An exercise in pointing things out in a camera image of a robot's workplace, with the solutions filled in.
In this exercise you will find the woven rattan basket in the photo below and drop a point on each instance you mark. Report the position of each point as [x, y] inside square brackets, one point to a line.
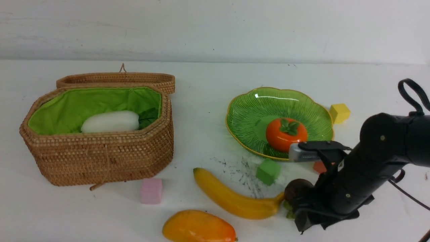
[67, 157]

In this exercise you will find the white toy radish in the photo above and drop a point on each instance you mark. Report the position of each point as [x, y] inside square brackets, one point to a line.
[119, 121]

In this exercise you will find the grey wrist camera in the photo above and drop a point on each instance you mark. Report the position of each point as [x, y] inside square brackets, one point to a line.
[308, 151]

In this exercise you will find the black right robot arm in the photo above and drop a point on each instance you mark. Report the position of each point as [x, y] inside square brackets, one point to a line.
[412, 130]

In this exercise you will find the orange yellow toy mango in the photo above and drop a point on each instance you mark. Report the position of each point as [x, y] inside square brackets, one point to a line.
[198, 226]

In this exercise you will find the woven rattan basket lid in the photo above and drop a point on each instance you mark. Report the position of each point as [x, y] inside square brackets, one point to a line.
[162, 82]

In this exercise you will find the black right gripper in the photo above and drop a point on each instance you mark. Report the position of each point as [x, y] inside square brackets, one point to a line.
[339, 194]

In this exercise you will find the pink foam cube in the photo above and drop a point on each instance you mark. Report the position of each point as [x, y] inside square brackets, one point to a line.
[151, 191]

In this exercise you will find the green foam cube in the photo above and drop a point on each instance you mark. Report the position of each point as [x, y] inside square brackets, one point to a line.
[268, 171]

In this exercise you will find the yellow toy banana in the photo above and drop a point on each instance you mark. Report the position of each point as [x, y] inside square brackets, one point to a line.
[233, 202]

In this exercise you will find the green glass leaf plate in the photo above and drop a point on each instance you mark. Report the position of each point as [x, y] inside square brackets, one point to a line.
[249, 114]

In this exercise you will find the yellow foam cube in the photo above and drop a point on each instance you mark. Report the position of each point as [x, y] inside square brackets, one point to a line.
[339, 113]

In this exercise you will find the orange foam cube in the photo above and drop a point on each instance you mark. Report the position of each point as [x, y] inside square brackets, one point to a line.
[319, 167]

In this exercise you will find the dark purple toy mangosteen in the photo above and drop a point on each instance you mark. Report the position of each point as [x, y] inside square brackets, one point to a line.
[295, 189]

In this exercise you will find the orange toy persimmon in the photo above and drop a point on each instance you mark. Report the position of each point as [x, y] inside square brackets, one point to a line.
[281, 133]

